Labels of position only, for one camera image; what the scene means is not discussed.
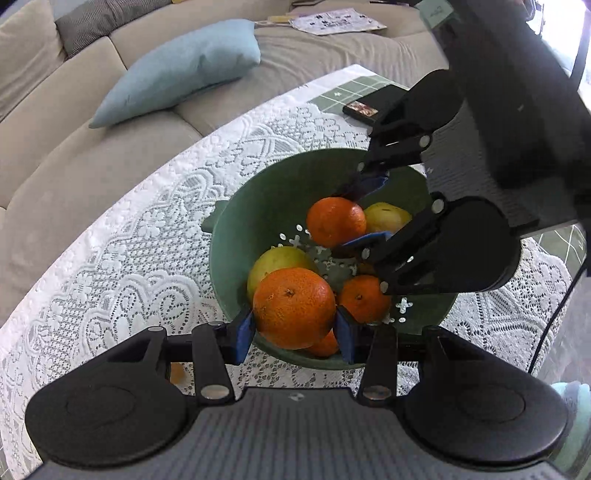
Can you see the beige cushion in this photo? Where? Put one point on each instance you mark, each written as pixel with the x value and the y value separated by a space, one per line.
pixel 27 60

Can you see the green bowl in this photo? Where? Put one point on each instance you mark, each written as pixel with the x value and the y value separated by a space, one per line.
pixel 268 207

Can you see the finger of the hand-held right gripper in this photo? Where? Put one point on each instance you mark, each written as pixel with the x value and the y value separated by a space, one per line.
pixel 369 183
pixel 369 239

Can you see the orange tangerine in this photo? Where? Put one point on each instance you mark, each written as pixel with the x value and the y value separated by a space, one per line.
pixel 334 221
pixel 294 308
pixel 362 297
pixel 325 346

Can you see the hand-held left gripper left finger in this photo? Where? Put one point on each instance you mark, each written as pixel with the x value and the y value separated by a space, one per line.
pixel 242 334

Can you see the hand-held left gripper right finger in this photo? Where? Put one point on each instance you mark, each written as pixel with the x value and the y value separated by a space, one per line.
pixel 346 339

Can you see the grey checked cushion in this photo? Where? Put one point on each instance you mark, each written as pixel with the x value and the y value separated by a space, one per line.
pixel 106 23

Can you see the light blue cushion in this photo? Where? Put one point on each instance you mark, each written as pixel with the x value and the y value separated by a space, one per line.
pixel 184 69

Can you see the printed paper sheet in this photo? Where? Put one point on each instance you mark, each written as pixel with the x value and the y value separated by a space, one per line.
pixel 337 22

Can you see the large yellow-green pear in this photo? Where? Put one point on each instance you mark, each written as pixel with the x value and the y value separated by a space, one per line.
pixel 277 263

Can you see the golden yellow pear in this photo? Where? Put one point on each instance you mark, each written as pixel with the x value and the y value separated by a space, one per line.
pixel 388 218

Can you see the beige sofa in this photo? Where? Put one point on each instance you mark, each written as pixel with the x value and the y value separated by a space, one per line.
pixel 55 184

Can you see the light teal cloth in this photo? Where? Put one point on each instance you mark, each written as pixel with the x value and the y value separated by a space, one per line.
pixel 577 434

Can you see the white lace tablecloth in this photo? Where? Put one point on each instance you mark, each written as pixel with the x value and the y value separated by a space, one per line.
pixel 115 277

